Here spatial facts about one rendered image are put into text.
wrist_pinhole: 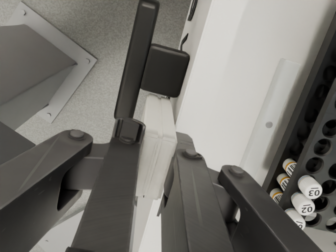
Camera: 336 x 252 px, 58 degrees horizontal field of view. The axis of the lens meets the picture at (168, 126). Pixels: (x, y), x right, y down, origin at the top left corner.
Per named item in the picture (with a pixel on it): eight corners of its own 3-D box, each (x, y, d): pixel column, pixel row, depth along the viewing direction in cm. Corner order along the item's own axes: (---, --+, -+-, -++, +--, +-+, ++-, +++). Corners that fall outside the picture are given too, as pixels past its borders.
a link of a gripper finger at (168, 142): (160, 137, 12) (178, 141, 12) (159, 95, 19) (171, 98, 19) (143, 198, 13) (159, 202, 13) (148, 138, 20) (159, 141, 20)
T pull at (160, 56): (114, 115, 20) (111, 122, 19) (141, -5, 17) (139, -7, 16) (167, 128, 20) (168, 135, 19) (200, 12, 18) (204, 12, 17)
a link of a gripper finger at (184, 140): (174, 176, 11) (251, 193, 11) (169, 128, 16) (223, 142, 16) (164, 210, 12) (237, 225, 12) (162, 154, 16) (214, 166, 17)
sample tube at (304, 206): (274, 170, 25) (298, 202, 21) (288, 168, 25) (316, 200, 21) (274, 183, 26) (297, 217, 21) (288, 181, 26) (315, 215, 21)
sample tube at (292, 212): (270, 183, 26) (293, 216, 21) (283, 186, 26) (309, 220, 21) (264, 195, 26) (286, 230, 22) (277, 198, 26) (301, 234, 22)
